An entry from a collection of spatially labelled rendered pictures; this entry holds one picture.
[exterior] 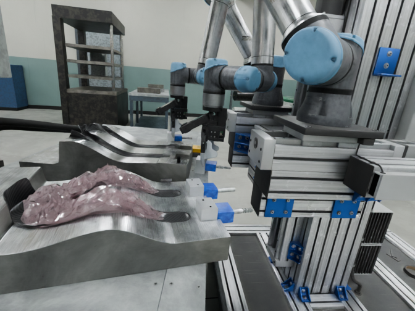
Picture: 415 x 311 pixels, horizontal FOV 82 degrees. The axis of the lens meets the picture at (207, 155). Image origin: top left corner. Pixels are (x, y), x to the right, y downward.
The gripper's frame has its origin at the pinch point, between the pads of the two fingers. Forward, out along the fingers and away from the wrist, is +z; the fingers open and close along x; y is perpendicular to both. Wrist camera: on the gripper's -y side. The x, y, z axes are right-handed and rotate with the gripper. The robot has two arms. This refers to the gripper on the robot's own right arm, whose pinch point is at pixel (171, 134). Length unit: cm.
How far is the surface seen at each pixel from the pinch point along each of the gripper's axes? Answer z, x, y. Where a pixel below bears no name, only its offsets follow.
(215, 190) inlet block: -2, -70, 7
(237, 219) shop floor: 85, 46, 62
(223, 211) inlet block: -2, -81, 6
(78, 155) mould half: -5, -51, -30
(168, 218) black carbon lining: 0, -80, -5
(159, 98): 11, 320, -4
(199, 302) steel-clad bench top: 5, -96, -1
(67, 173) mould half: 1, -50, -34
